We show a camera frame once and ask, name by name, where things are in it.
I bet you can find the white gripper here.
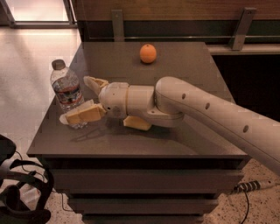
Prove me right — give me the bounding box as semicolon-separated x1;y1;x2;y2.
59;76;130;125

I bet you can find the striped power strip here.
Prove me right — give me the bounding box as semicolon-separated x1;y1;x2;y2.
230;179;277;195

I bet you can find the black cable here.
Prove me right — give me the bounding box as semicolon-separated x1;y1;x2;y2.
240;190;250;224

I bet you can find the clear plastic water bottle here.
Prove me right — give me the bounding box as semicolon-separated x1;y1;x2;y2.
50;59;89;130

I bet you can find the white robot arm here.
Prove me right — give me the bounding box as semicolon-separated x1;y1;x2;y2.
59;76;280;175

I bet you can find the yellow sponge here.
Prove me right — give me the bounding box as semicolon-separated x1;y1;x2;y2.
123;115;151;131

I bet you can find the grey drawer cabinet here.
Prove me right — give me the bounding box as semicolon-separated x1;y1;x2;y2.
28;42;249;224

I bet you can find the left metal bracket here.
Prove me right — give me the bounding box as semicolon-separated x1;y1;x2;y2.
111;10;124;42

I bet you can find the black headset with straps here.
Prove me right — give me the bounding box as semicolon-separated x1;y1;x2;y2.
0;136;54;224

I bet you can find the right metal bracket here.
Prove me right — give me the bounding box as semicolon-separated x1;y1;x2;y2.
229;7;256;51

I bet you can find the window frame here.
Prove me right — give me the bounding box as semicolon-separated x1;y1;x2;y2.
0;0;77;29

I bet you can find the orange fruit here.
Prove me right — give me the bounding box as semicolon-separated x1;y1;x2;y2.
140;44;157;64

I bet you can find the metal bracket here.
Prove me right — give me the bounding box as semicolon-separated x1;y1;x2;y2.
229;7;256;51
111;10;124;42

